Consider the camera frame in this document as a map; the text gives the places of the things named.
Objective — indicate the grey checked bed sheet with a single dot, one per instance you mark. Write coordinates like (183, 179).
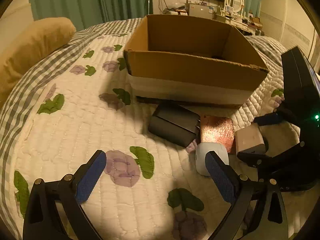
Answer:
(28, 90)

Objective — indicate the white oval mirror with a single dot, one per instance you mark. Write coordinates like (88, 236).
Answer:
(234, 6)

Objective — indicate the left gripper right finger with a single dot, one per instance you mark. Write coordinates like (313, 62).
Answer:
(269, 220)

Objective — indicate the black power adapter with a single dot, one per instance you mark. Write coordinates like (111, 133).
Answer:
(175, 124)

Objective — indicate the white charger block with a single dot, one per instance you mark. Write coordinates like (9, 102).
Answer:
(250, 140)

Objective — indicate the tan pillow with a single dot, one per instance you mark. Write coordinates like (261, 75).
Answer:
(36, 42)

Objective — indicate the white dressing table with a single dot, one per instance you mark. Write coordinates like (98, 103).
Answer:
(245, 29)

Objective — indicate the floral white quilt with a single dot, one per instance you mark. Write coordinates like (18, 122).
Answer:
(79, 113)

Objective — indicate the white louvered wardrobe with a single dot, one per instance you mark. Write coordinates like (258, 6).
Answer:
(287, 22)

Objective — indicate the brown cardboard box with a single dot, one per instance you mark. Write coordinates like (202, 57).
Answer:
(192, 59)

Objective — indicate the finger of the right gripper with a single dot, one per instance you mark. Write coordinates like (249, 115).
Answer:
(275, 118)
(252, 159)

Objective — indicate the silver mini fridge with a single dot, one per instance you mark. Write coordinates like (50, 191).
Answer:
(202, 11)

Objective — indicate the green curtain left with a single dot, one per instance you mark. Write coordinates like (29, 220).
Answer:
(85, 13)

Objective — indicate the pink glitter notebook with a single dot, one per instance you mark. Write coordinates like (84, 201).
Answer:
(218, 129)

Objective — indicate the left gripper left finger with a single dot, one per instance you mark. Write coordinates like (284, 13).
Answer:
(42, 220)

